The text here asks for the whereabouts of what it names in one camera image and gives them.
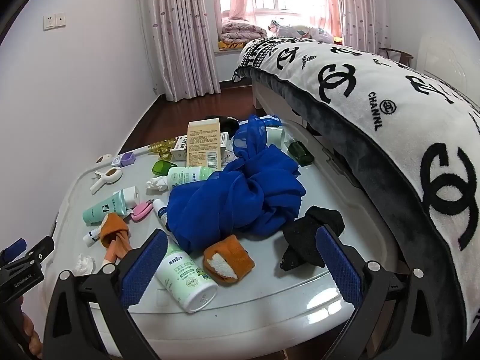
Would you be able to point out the small white carton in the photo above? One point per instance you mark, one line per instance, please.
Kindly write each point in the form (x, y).
(226, 146)

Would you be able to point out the blue and white box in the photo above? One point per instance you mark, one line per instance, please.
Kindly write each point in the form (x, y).
(268, 122)

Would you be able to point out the person's left hand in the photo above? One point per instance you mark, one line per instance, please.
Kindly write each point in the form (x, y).
(32, 330)

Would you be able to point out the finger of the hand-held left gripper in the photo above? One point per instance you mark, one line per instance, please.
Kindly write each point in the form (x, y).
(35, 251)

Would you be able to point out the white wall socket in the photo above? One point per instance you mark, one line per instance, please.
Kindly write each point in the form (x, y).
(60, 20)
(48, 22)

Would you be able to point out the black sock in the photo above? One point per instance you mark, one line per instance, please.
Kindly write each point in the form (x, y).
(307, 243)

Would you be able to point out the white bed frame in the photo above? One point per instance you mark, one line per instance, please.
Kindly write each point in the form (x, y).
(273, 103)

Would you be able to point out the white box with dark stripe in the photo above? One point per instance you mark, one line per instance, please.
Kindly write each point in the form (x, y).
(180, 146)

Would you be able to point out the pink patterned curtain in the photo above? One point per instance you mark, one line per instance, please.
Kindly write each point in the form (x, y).
(362, 11)
(183, 33)

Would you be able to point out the white clip with brown spot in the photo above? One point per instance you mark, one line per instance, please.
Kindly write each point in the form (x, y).
(107, 177)

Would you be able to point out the white bottle with green cap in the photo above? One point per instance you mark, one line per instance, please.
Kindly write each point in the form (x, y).
(187, 177)

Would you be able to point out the yellow hair claw clip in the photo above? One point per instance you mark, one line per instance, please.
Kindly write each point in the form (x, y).
(163, 148)

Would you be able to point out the wooden chair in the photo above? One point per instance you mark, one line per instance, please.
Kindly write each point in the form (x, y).
(397, 54)

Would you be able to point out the large white green-label bottle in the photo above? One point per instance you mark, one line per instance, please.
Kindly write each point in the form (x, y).
(187, 277)

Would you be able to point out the beige cardboard box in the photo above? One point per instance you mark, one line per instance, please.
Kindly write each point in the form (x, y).
(202, 144)

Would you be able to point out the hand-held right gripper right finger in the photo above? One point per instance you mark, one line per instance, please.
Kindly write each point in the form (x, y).
(337, 266)

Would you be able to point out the stack of folded quilts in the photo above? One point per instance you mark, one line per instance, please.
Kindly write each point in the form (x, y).
(240, 32)

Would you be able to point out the mint green tube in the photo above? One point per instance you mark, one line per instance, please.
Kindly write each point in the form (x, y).
(105, 210)

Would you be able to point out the blue sheer scarf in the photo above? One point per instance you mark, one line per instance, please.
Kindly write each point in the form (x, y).
(243, 191)

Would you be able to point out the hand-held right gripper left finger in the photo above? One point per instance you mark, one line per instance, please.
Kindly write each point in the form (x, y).
(144, 270)

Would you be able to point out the colourful bedding pile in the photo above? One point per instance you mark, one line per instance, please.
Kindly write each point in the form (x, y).
(296, 30)

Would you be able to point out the small white spray bottle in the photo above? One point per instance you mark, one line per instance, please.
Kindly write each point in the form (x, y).
(161, 213)

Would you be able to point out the small purple box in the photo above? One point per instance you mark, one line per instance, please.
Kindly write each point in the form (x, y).
(127, 158)

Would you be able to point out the green translucent cap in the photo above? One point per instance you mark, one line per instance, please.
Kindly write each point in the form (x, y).
(164, 167)

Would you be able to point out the black and white printed blanket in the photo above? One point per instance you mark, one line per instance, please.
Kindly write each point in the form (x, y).
(393, 120)

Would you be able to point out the white jar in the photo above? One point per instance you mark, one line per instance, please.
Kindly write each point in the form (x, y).
(275, 136)

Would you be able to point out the white headboard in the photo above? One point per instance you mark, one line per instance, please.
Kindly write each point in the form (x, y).
(446, 56)

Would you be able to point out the orange sock with white sole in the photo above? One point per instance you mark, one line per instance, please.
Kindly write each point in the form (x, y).
(228, 258)

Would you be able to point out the crumpled white tissue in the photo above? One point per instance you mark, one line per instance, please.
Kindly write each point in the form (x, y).
(84, 264)
(157, 183)

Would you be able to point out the black cloth item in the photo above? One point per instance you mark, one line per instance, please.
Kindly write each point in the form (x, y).
(225, 123)

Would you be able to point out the small round white-brown object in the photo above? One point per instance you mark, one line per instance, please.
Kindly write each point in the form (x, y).
(104, 157)

